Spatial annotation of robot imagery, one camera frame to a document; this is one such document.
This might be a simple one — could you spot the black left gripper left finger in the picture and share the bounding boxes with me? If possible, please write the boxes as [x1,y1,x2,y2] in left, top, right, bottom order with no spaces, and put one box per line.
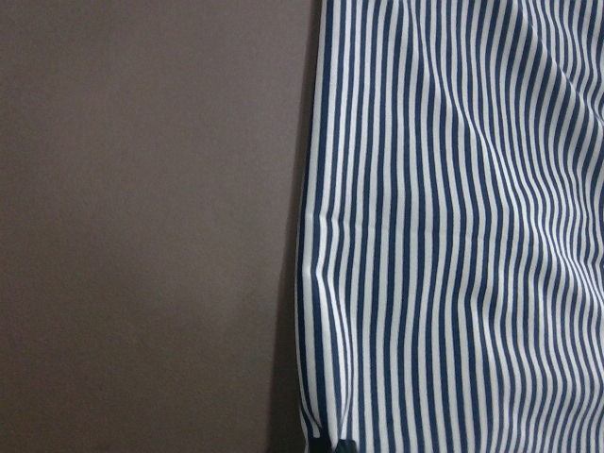
[308,437,327,453]

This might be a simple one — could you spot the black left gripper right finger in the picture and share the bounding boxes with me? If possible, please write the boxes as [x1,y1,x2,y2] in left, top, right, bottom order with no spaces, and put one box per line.
[335,439,355,453]

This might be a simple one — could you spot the navy white striped polo shirt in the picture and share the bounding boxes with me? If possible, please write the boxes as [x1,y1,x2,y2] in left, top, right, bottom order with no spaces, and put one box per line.
[295,1,603,452]

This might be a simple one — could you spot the brown paper table cover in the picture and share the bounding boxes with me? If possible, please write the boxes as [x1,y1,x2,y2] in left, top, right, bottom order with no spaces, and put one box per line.
[1,1,321,452]

